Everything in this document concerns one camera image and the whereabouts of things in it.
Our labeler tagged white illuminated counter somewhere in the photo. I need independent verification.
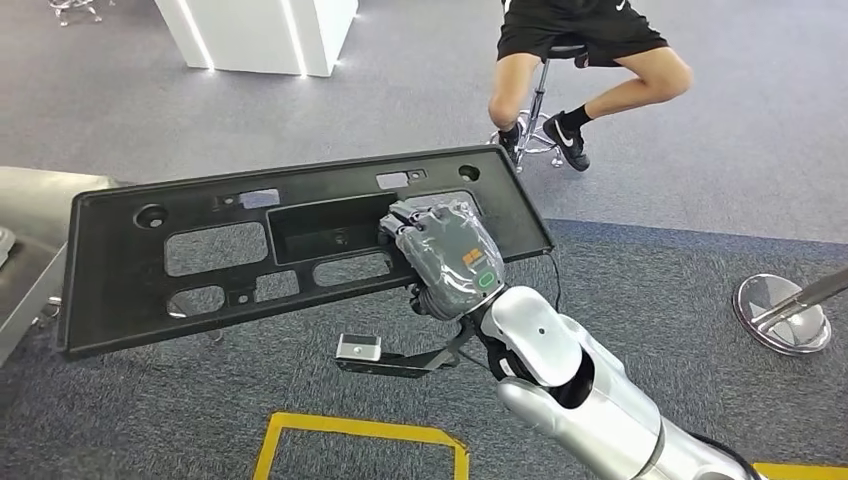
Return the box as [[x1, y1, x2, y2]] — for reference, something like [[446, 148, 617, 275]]
[[153, 0, 360, 79]]

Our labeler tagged yellow floor tape square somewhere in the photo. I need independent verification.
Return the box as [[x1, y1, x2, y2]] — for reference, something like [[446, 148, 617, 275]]
[[250, 411, 471, 480]]

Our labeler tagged chrome stanchion round base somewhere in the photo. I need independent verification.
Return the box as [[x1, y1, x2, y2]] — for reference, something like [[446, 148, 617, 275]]
[[731, 264, 848, 358]]

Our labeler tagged stainless steel workbench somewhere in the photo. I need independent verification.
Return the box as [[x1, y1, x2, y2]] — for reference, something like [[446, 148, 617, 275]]
[[0, 166, 135, 370]]

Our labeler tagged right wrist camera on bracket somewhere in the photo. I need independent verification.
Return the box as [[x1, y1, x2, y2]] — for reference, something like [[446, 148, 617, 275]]
[[333, 317, 480, 381]]

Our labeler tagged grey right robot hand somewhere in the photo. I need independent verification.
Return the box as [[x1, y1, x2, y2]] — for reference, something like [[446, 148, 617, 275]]
[[378, 198, 509, 325]]

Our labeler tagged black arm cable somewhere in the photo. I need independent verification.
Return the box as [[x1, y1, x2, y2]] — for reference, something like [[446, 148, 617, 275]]
[[687, 429, 764, 480]]

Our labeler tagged person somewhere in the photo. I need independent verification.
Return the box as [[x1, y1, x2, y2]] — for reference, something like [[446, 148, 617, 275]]
[[488, 0, 696, 174]]

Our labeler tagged chrome stool base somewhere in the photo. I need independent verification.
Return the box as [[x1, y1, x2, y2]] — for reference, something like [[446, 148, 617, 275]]
[[46, 0, 109, 28]]

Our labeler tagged chrome stool black seat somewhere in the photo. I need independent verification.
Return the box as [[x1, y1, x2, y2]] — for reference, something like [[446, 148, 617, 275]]
[[488, 36, 592, 176]]

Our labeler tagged thin black cable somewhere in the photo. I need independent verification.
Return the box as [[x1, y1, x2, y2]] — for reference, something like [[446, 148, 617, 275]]
[[543, 250, 565, 314]]

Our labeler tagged black plastic plate bracket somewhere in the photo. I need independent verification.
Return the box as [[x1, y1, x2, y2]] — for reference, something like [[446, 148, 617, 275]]
[[56, 144, 556, 363]]

